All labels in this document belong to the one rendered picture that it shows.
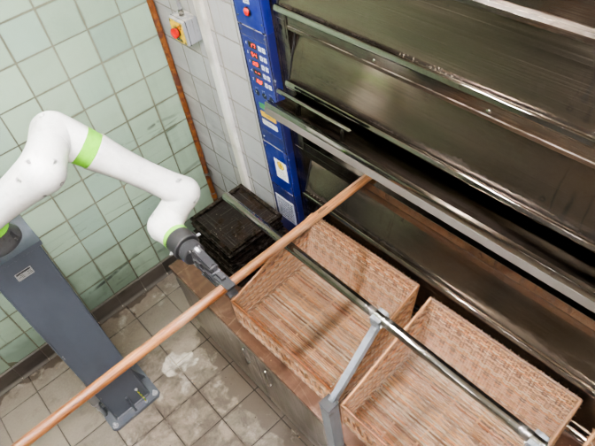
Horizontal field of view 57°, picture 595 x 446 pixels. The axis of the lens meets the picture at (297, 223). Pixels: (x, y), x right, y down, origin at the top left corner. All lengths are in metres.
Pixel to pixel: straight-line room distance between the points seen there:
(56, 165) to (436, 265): 1.19
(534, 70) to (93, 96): 1.85
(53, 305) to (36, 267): 0.20
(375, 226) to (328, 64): 0.61
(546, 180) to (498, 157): 0.13
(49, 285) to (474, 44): 1.60
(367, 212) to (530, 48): 0.94
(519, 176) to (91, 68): 1.78
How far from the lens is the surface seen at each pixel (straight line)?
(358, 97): 1.66
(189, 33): 2.26
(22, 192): 1.57
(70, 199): 2.73
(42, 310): 2.20
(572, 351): 1.76
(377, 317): 1.53
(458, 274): 1.83
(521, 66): 1.27
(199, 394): 2.84
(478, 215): 1.46
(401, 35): 1.43
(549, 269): 1.34
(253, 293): 2.23
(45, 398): 3.16
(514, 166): 1.42
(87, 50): 2.48
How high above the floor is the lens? 2.47
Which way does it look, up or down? 48 degrees down
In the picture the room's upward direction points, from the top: 10 degrees counter-clockwise
